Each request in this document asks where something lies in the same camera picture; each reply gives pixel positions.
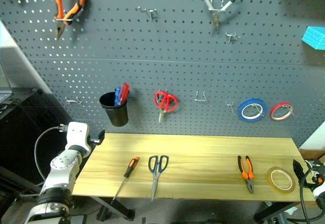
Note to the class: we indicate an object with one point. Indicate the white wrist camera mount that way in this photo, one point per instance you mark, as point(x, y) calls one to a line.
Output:
point(320, 191)
point(77, 135)

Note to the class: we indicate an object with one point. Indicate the orange black combination pliers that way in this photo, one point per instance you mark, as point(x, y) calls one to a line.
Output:
point(247, 175)

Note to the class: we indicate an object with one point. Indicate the orange black long-nose pliers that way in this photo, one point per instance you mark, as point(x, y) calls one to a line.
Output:
point(60, 3)

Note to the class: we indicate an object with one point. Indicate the orange black screwdriver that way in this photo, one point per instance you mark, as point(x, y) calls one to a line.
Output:
point(131, 166)

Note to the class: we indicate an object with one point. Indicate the black plastic cup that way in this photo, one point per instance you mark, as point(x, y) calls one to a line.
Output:
point(118, 114)

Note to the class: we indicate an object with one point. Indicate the black table leg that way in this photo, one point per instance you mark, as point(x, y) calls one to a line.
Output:
point(116, 207)
point(271, 210)

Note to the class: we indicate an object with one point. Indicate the black cabinet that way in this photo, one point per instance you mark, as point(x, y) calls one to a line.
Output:
point(23, 132)

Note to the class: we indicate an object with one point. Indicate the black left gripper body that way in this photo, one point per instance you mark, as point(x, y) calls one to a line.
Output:
point(101, 135)

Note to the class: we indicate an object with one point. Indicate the clear yellowish tape roll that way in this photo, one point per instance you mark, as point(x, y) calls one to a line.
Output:
point(269, 179)

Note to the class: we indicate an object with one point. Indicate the silver pegboard hook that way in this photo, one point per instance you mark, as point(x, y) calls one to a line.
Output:
point(232, 36)
point(200, 99)
point(149, 12)
point(64, 18)
point(73, 100)
point(231, 106)

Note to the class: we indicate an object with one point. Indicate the cyan plastic bin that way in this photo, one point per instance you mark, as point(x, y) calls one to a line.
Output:
point(314, 37)

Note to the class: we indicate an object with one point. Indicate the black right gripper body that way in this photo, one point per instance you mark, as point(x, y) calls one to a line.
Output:
point(311, 172)

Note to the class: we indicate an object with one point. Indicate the blue black scissors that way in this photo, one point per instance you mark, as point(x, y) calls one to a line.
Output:
point(155, 180)

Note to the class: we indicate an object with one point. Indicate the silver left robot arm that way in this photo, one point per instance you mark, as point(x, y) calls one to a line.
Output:
point(61, 173)

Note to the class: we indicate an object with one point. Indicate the blue tape roll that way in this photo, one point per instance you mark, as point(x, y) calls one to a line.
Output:
point(240, 109)

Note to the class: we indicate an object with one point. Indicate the cardboard box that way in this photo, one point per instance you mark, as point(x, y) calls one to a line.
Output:
point(313, 154)

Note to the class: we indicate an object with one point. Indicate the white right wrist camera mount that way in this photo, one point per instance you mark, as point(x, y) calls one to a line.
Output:
point(320, 191)

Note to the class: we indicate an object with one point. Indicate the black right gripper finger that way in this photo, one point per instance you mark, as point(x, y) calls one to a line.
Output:
point(297, 169)

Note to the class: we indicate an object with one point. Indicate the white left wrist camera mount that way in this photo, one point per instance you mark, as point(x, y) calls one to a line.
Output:
point(77, 135)

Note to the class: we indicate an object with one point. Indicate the dark grey pegboard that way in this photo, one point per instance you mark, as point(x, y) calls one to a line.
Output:
point(177, 64)

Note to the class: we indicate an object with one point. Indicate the red tape roll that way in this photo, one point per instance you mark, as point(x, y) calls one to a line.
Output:
point(273, 112)

